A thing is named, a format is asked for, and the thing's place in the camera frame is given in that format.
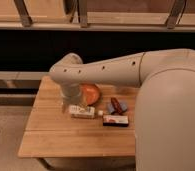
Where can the metal frame post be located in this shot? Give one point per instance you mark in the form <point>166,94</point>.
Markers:
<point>25,18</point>
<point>82,13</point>
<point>175,13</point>

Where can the wooden table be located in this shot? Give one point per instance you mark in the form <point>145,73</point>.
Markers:
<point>52,133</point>

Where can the left metal frame post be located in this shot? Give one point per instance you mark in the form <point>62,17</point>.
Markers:
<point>25,18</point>

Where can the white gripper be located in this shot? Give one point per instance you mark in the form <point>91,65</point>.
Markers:
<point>71,95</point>

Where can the small white cube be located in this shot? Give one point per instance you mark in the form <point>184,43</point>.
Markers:
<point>100,113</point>

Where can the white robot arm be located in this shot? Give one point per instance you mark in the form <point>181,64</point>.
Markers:
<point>165,104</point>

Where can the white rectangular box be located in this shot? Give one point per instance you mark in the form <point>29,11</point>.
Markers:
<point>80,112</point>

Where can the middle metal frame post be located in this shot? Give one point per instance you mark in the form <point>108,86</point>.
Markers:
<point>82,13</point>

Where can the right metal frame post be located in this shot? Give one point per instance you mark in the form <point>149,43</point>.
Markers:
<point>175,13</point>

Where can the orange ceramic bowl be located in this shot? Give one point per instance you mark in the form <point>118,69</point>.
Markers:
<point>91,93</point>

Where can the red and white box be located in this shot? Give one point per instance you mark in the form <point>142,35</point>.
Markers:
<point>115,120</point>

